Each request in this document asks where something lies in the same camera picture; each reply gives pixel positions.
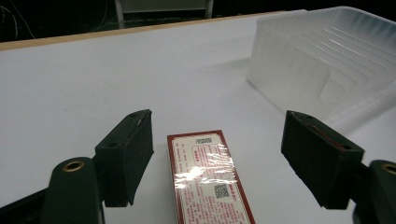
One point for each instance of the red and white box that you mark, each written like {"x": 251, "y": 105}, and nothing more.
{"x": 207, "y": 180}

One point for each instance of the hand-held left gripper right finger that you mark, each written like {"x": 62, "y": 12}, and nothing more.
{"x": 317, "y": 161}

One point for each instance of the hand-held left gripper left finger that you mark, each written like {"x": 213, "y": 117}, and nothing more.
{"x": 124, "y": 155}

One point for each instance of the white metal stand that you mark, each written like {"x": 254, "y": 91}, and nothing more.
{"x": 162, "y": 9}

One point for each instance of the clear plastic tray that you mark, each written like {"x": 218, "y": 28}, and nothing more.
{"x": 323, "y": 62}

